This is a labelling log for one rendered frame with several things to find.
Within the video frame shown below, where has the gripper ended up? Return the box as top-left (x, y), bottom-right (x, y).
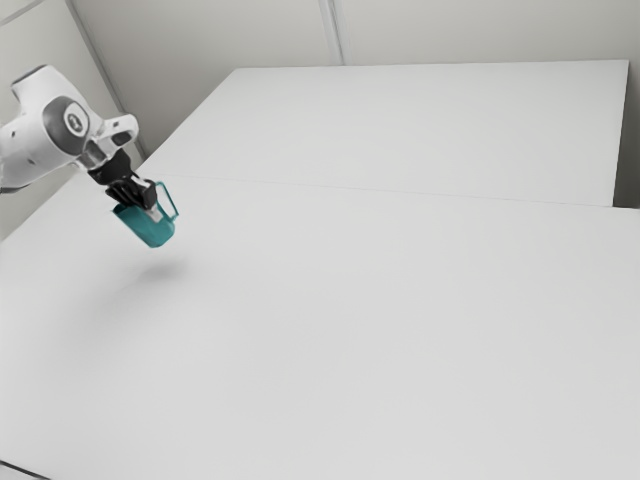
top-left (88, 150), bottom-right (164, 224)

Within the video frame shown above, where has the teal faceted mug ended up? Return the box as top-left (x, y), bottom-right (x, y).
top-left (111, 181), bottom-right (180, 250)

